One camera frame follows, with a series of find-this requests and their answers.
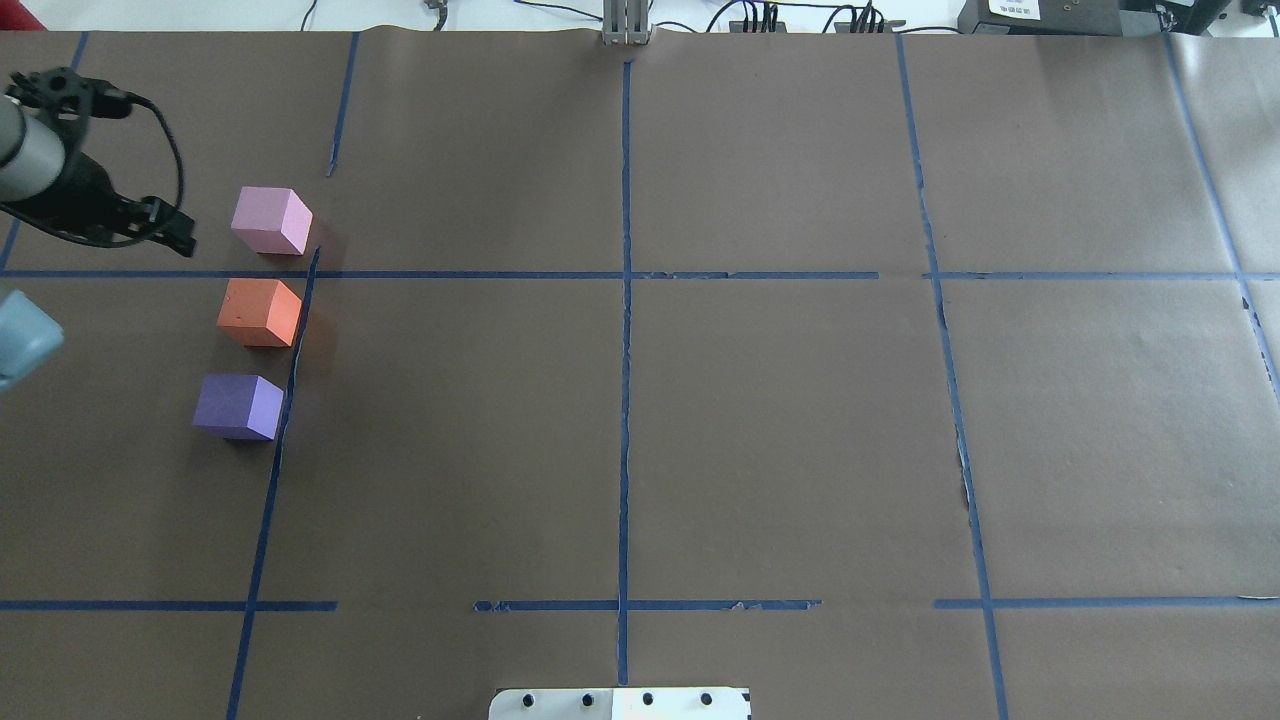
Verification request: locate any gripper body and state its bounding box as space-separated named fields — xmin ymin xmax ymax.
xmin=20 ymin=152 xmax=151 ymax=246

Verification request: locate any orange foam block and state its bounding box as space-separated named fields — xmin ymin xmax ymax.
xmin=216 ymin=278 xmax=302 ymax=348

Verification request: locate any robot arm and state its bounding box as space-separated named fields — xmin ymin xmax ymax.
xmin=3 ymin=94 xmax=197 ymax=258

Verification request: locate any pink foam block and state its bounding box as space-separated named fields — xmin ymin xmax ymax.
xmin=230 ymin=186 xmax=314 ymax=256

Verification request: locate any purple foam block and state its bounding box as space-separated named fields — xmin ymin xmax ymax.
xmin=192 ymin=374 xmax=285 ymax=442

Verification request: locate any brown paper table cover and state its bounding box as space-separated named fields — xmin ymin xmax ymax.
xmin=3 ymin=28 xmax=1277 ymax=719

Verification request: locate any black computer box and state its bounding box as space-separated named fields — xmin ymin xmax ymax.
xmin=956 ymin=1 xmax=1230 ymax=37

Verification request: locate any camera cable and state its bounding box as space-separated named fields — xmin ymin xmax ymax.
xmin=60 ymin=95 xmax=188 ymax=249

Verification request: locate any aluminium frame post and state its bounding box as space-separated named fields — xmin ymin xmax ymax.
xmin=602 ymin=0 xmax=652 ymax=47

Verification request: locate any white pole base plate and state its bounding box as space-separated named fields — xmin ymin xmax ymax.
xmin=488 ymin=685 xmax=753 ymax=719

